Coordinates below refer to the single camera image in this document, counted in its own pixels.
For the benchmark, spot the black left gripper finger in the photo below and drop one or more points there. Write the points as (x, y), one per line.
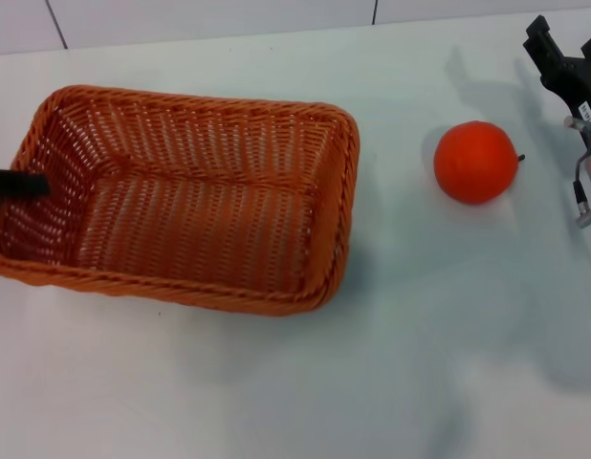
(18, 184)

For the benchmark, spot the orange woven plastic basket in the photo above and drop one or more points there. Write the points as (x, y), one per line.
(204, 201)

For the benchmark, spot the orange round fruit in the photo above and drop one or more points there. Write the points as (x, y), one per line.
(472, 162)

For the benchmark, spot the silver connector plug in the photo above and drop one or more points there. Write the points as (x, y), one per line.
(580, 124)

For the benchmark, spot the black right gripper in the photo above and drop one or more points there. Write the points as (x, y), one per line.
(580, 86)

